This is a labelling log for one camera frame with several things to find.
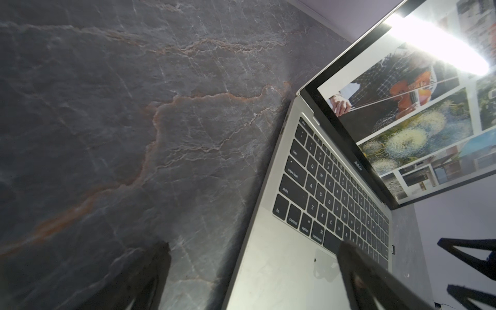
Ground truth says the silver laptop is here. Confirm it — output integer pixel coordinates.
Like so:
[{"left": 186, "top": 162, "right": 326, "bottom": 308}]
[{"left": 222, "top": 1, "right": 495, "bottom": 309}]

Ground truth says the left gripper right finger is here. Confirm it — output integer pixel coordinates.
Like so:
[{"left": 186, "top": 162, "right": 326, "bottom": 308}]
[{"left": 337, "top": 241, "right": 433, "bottom": 310}]

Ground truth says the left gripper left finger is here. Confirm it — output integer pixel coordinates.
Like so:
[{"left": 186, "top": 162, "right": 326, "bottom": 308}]
[{"left": 78, "top": 241, "right": 171, "bottom": 309}]

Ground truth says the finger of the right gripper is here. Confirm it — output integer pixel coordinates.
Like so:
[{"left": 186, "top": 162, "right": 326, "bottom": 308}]
[
  {"left": 447, "top": 285, "right": 495, "bottom": 310},
  {"left": 437, "top": 238, "right": 495, "bottom": 280}
]

